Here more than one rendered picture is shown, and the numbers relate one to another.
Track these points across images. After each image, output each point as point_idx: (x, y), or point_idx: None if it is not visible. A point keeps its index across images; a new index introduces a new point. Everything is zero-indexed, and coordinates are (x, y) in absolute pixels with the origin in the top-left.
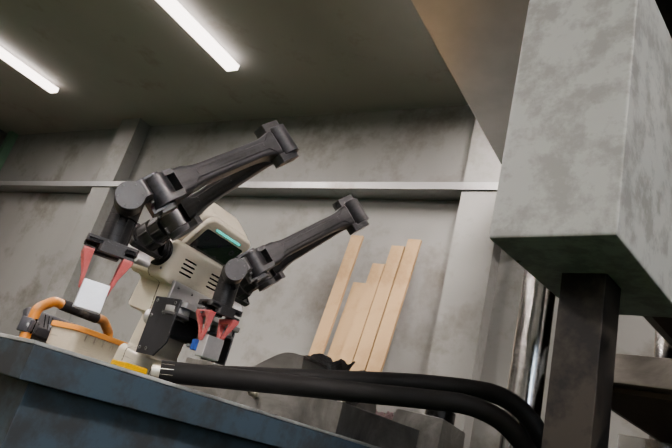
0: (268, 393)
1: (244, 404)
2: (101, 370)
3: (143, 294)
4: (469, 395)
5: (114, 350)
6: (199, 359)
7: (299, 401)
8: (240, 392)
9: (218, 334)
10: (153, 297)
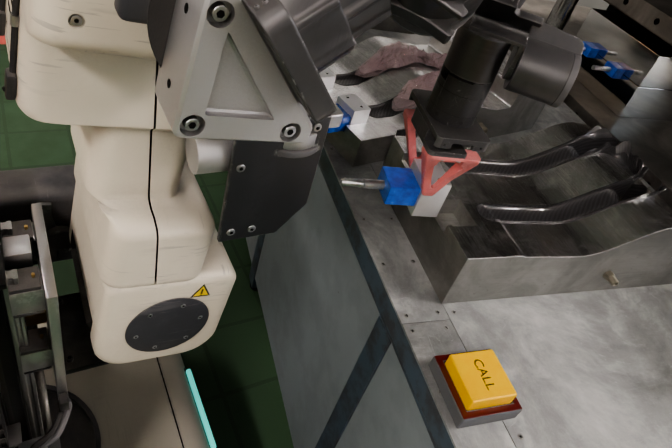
0: (627, 269)
1: (586, 284)
2: None
3: (99, 86)
4: None
5: None
6: (500, 257)
7: (668, 267)
8: (581, 276)
9: (415, 148)
10: (153, 89)
